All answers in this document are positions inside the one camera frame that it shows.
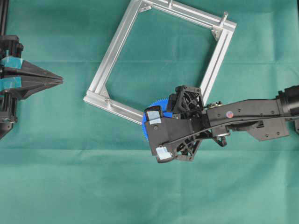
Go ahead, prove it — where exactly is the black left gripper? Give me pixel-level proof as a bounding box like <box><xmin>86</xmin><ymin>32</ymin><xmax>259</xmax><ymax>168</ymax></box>
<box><xmin>0</xmin><ymin>34</ymin><xmax>64</xmax><ymax>123</ymax></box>

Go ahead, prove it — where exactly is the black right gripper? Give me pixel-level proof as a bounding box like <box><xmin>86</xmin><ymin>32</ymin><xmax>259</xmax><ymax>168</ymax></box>
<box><xmin>144</xmin><ymin>85</ymin><xmax>212</xmax><ymax>163</ymax></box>

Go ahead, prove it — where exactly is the blue plastic gear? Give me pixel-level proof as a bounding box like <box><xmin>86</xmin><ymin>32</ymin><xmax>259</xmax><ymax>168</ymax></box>
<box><xmin>142</xmin><ymin>98</ymin><xmax>172</xmax><ymax>141</ymax></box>

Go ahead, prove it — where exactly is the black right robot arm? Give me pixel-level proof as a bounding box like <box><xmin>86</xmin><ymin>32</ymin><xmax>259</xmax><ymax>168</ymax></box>
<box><xmin>142</xmin><ymin>85</ymin><xmax>299</xmax><ymax>163</ymax></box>

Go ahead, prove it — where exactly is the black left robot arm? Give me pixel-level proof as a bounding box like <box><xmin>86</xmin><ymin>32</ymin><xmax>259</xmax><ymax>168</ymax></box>
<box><xmin>0</xmin><ymin>0</ymin><xmax>63</xmax><ymax>128</ymax></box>

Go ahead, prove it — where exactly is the steel shaft pin near corner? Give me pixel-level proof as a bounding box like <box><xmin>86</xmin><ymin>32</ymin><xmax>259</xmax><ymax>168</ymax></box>
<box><xmin>219</xmin><ymin>11</ymin><xmax>228</xmax><ymax>27</ymax></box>

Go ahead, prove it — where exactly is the green table cloth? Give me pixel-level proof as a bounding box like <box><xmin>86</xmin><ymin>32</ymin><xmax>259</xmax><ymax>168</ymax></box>
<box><xmin>0</xmin><ymin>0</ymin><xmax>299</xmax><ymax>224</ymax></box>

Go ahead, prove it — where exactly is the aluminium extrusion frame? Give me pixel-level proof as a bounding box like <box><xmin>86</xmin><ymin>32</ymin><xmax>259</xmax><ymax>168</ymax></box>
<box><xmin>83</xmin><ymin>0</ymin><xmax>237</xmax><ymax>125</ymax></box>

